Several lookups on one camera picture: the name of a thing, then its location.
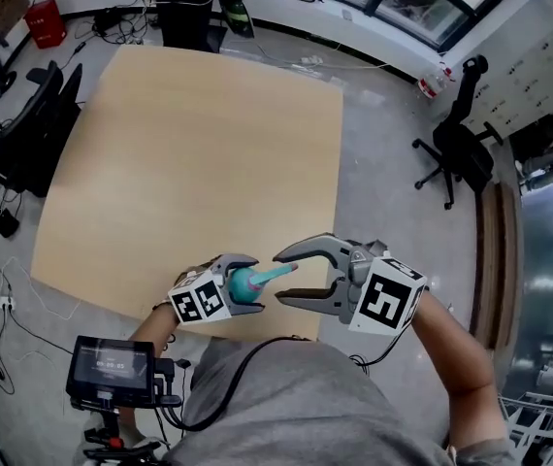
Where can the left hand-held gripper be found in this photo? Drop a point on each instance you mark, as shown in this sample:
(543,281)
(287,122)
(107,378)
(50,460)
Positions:
(199,299)

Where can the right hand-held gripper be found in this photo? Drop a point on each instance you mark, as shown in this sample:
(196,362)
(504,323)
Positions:
(383,299)

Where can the person's left forearm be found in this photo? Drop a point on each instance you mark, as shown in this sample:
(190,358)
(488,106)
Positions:
(152,325)

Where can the person's right forearm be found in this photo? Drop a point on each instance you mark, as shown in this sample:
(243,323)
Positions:
(461,357)

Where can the person's grey shirt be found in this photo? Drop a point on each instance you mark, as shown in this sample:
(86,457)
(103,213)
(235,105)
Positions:
(305,406)

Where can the black monitor screen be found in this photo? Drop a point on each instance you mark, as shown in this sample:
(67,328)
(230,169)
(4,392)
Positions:
(111,367)

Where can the stack of wooden planks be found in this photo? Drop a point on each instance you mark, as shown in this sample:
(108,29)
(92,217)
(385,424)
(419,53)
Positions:
(495,260)

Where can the black office chair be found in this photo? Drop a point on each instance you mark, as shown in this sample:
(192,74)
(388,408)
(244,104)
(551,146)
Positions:
(39,129)
(461,148)

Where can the white power strip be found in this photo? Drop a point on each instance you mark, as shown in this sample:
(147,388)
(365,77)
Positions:
(311,60)
(6,302)

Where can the clear water jug red label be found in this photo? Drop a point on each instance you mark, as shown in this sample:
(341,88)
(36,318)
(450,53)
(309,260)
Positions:
(434,83)

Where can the black pouch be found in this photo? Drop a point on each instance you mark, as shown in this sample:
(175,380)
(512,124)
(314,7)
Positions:
(8,223)

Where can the white metal rack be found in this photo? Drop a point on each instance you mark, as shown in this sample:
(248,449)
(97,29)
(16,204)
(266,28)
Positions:
(524,420)

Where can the white locker cabinet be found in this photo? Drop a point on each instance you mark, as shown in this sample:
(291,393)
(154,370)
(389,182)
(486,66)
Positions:
(533,80)

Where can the red box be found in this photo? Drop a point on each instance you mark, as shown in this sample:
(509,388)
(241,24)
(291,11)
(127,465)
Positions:
(46,24)

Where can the black monitor mount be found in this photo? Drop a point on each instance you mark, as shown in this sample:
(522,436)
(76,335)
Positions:
(111,440)

